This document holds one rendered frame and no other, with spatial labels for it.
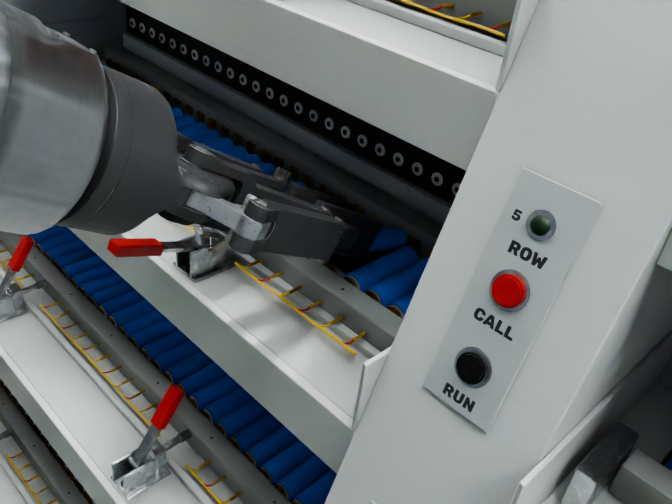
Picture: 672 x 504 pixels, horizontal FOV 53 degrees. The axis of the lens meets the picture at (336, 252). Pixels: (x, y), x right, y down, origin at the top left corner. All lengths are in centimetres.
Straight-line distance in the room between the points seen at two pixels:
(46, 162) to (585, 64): 22
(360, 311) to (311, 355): 4
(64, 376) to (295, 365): 33
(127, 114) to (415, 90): 15
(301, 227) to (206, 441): 29
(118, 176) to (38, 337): 46
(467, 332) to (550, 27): 15
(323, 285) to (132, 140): 20
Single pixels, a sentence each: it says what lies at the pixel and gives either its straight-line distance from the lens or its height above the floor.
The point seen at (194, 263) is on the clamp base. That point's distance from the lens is 48.
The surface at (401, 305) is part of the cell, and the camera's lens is 45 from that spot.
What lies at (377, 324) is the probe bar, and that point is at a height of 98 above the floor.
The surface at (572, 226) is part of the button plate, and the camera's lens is 32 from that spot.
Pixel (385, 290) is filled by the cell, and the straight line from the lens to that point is 47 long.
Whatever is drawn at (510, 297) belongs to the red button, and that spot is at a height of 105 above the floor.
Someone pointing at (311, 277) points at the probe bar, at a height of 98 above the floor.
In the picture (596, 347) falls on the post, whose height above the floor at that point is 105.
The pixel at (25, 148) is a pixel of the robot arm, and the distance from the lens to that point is 27.
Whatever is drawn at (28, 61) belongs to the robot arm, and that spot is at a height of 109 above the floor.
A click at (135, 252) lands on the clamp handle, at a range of 46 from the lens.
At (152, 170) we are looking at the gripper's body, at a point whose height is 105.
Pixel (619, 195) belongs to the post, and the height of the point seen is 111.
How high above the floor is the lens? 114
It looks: 18 degrees down
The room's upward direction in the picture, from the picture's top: 21 degrees clockwise
